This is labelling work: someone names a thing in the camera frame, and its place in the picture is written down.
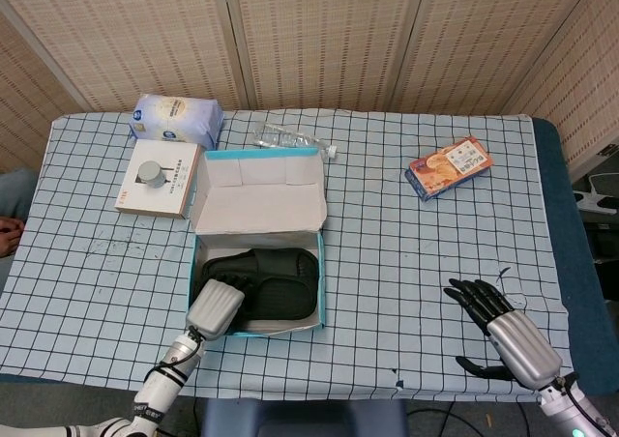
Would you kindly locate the dark blue base block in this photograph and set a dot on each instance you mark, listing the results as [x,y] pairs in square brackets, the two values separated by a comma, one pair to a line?
[300,420]

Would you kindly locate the beige bamboo folding screen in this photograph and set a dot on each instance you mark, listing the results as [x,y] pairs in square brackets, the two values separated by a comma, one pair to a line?
[314,36]

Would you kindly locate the small grey jar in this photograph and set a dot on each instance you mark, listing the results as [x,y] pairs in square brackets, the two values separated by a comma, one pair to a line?
[152,175]

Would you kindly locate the teal cardboard shoe box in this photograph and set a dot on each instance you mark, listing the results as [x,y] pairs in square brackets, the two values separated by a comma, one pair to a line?
[256,205]

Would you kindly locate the white chair base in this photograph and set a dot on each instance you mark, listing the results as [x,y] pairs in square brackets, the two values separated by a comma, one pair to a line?
[597,200]

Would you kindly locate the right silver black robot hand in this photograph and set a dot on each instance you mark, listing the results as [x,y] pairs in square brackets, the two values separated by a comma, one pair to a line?
[524,350]

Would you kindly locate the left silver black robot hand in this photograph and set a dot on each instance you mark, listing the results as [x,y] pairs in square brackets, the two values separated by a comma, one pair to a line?
[215,309]

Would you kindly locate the flat white product box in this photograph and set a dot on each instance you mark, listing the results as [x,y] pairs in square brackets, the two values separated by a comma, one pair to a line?
[159,200]

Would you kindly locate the blue white tissue pack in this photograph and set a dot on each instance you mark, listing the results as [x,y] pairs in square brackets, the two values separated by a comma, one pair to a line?
[179,118]

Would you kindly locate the orange blue snack box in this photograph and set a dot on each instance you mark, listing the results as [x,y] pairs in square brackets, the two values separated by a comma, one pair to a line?
[450,166]

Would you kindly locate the clear plastic water bottle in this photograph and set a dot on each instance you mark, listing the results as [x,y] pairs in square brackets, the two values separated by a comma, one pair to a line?
[285,138]

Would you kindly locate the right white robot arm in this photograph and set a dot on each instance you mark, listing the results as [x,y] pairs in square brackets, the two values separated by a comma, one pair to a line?
[570,408]

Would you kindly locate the blue checkered tablecloth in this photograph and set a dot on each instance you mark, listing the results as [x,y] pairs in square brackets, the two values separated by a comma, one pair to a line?
[411,263]

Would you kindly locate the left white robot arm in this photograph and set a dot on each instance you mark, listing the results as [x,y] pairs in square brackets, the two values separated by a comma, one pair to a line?
[159,393]

